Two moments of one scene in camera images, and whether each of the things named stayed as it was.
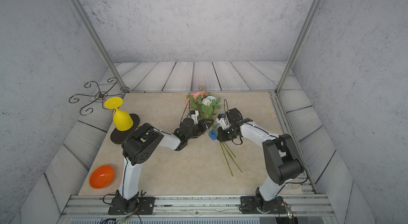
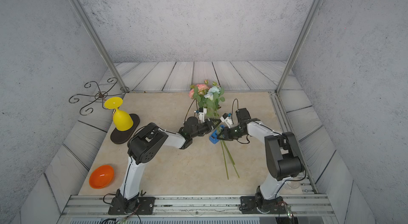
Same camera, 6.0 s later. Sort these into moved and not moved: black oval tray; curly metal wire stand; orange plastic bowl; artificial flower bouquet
Moved: artificial flower bouquet
Not moved: orange plastic bowl; black oval tray; curly metal wire stand
